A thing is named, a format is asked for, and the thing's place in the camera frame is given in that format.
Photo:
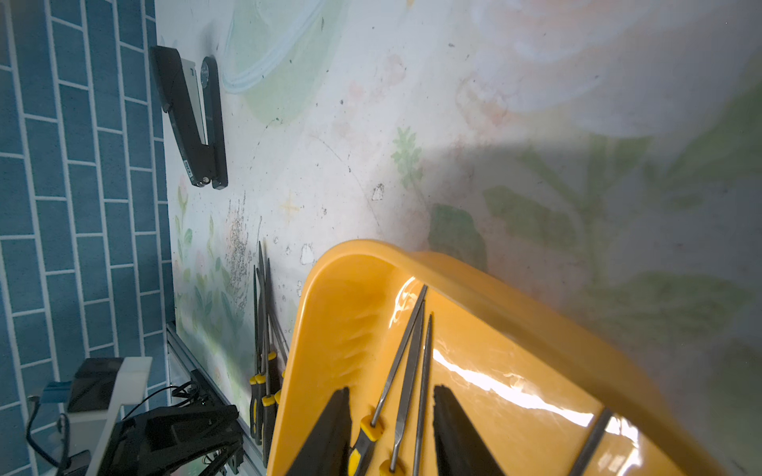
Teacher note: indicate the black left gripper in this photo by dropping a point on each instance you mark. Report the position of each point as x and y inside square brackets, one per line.
[165, 439]

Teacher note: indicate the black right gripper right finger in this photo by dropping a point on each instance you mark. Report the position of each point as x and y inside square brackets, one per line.
[459, 448]

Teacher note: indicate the flat file in pile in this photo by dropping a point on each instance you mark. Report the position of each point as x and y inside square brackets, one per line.
[268, 362]

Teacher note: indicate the round file in pile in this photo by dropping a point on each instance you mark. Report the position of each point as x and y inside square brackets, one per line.
[279, 347]

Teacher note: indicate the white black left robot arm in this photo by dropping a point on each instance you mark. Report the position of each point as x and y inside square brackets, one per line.
[102, 438]

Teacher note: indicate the file tool yellow black handle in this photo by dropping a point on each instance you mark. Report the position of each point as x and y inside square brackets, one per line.
[371, 428]

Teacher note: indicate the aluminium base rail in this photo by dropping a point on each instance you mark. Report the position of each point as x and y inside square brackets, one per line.
[181, 361]

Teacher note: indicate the yellow plastic storage tray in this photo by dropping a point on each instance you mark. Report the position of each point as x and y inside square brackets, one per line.
[531, 381]

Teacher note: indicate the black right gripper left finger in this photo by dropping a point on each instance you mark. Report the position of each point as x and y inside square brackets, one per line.
[326, 449]

